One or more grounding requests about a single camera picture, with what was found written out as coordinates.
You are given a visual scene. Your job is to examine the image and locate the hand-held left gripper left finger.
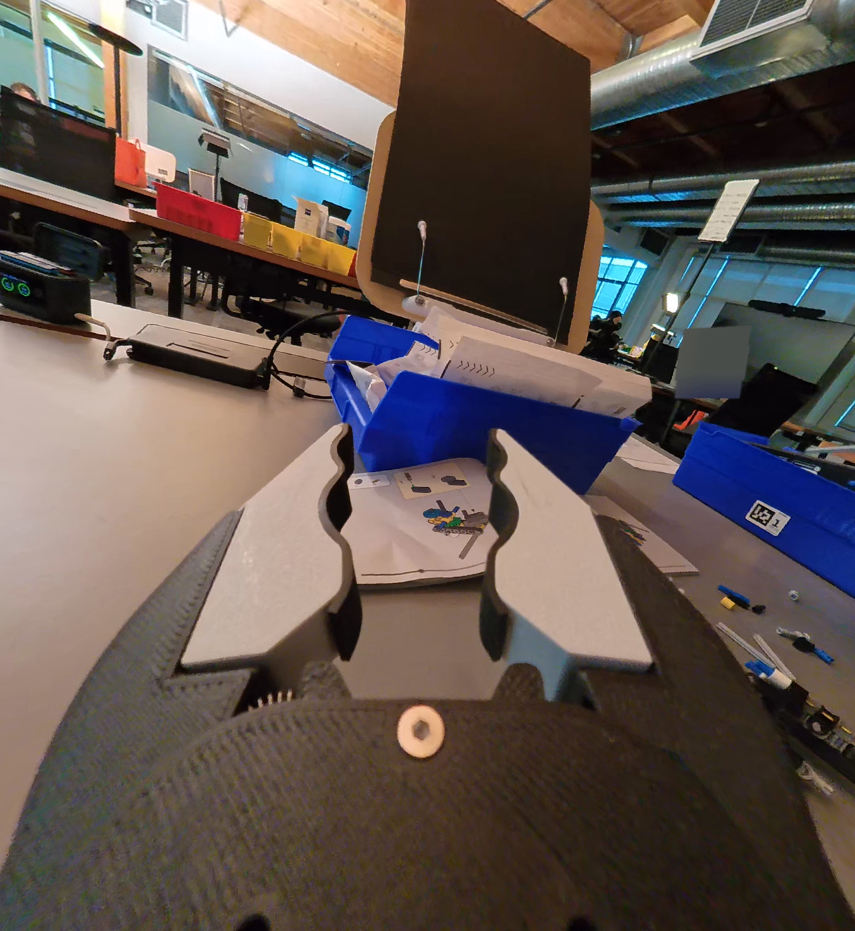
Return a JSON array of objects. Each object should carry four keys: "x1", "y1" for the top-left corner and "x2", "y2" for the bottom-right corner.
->
[{"x1": 179, "y1": 423, "x2": 364, "y2": 676}]

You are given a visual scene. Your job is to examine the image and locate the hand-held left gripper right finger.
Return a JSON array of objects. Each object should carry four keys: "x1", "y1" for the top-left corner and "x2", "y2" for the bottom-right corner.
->
[{"x1": 478, "y1": 428, "x2": 655, "y2": 705}]

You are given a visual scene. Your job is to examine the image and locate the open lego instruction booklet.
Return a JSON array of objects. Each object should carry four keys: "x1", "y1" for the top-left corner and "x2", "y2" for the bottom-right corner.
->
[{"x1": 348, "y1": 458, "x2": 699, "y2": 590}]

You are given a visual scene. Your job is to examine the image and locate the black lego assembly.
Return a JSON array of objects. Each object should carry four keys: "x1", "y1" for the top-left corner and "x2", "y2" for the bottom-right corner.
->
[{"x1": 760, "y1": 673, "x2": 855, "y2": 795}]

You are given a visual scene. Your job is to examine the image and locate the white paper sheet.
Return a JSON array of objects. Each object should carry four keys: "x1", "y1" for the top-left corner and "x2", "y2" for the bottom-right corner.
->
[{"x1": 617, "y1": 435, "x2": 683, "y2": 475}]

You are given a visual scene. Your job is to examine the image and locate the blue plastic storage bin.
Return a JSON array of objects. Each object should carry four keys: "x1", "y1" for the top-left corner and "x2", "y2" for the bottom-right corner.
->
[
  {"x1": 672, "y1": 422, "x2": 855, "y2": 610},
  {"x1": 326, "y1": 315, "x2": 641, "y2": 496}
]

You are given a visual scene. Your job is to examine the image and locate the pile of white paper bags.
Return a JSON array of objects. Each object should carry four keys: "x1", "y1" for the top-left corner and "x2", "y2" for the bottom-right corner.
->
[{"x1": 346, "y1": 305, "x2": 652, "y2": 417}]

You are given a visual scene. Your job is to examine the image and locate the black power brick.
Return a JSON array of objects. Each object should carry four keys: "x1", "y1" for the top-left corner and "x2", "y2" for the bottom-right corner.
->
[{"x1": 126, "y1": 323, "x2": 270, "y2": 390}]

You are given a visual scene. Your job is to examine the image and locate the black office chair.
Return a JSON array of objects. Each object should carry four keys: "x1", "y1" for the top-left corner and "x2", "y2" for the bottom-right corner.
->
[{"x1": 220, "y1": 276, "x2": 359, "y2": 343}]

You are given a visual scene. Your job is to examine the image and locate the long office desk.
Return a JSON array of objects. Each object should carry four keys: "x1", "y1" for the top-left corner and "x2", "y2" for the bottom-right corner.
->
[
  {"x1": 0, "y1": 155, "x2": 159, "y2": 310},
  {"x1": 129, "y1": 206, "x2": 370, "y2": 321}
]

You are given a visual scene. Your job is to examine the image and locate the large grey display screen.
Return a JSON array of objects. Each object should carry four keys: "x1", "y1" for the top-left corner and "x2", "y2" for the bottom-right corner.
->
[{"x1": 711, "y1": 298, "x2": 855, "y2": 408}]

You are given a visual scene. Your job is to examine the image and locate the black charger with green display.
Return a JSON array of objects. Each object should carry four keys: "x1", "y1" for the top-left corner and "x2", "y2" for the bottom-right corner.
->
[{"x1": 0, "y1": 251, "x2": 94, "y2": 326}]

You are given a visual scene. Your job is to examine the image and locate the white cardboard box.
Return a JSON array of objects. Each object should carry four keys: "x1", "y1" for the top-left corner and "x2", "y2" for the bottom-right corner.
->
[{"x1": 293, "y1": 195, "x2": 330, "y2": 239}]

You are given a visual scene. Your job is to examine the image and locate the red plastic bin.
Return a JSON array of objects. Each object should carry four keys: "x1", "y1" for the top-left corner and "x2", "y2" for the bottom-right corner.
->
[{"x1": 154, "y1": 182, "x2": 244, "y2": 241}]

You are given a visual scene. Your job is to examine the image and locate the black smartphone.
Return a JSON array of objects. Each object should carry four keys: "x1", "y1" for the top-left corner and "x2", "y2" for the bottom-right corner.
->
[{"x1": 33, "y1": 222, "x2": 112, "y2": 281}]

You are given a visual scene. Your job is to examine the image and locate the white sign on pole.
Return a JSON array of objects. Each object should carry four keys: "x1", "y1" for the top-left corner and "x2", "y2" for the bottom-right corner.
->
[{"x1": 642, "y1": 179, "x2": 760, "y2": 379}]

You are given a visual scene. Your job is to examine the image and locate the orange bag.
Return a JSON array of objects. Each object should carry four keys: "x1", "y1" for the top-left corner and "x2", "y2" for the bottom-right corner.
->
[{"x1": 114, "y1": 137, "x2": 149, "y2": 189}]

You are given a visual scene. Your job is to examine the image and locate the black board book stand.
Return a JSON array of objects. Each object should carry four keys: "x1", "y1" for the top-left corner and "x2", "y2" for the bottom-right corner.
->
[{"x1": 355, "y1": 0, "x2": 606, "y2": 357}]

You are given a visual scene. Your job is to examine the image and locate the black computer monitor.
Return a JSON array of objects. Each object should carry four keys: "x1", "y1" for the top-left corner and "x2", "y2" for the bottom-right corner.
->
[{"x1": 0, "y1": 86, "x2": 118, "y2": 203}]

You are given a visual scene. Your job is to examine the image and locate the black floor lamp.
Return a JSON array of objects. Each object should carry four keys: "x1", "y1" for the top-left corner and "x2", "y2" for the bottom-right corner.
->
[{"x1": 89, "y1": 22, "x2": 143, "y2": 135}]

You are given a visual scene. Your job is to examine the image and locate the white ceiling air unit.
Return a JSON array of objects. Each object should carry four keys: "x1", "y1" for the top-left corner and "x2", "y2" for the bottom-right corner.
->
[{"x1": 691, "y1": 0, "x2": 832, "y2": 77}]

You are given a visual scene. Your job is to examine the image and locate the black cable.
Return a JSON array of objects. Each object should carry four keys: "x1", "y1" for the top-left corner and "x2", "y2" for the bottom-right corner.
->
[{"x1": 260, "y1": 311, "x2": 352, "y2": 400}]

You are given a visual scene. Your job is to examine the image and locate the silver ventilation duct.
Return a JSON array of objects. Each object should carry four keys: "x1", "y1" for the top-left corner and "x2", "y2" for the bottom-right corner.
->
[{"x1": 591, "y1": 29, "x2": 855, "y2": 132}]

